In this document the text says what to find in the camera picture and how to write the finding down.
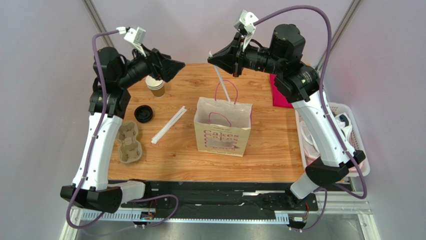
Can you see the white and pink clothes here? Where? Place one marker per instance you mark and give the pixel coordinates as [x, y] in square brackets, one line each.
[309, 145]

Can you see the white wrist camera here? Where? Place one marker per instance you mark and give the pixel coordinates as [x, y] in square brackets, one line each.
[245, 25]
[134, 36]

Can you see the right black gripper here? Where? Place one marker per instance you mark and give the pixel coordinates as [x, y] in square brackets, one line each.
[238, 55]

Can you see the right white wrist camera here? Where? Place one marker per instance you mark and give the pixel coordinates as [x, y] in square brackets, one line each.
[245, 25]

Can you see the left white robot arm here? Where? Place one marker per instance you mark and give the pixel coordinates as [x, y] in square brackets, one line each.
[90, 188]

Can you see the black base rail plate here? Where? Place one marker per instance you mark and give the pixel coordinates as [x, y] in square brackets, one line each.
[271, 195]

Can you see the cardboard cup carrier tray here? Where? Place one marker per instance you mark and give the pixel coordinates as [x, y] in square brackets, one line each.
[130, 149]

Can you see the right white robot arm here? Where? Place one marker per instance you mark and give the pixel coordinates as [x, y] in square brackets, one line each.
[300, 85]

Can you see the beige Cakes paper bag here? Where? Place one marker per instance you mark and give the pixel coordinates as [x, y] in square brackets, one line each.
[221, 126]

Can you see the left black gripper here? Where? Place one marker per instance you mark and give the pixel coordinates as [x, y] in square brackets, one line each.
[170, 69]

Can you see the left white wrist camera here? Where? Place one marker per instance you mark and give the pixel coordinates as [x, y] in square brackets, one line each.
[134, 36]

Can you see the stack of black lids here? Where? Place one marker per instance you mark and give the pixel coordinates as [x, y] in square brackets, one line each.
[143, 113]

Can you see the white plastic laundry basket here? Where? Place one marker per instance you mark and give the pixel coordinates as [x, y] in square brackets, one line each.
[340, 108]

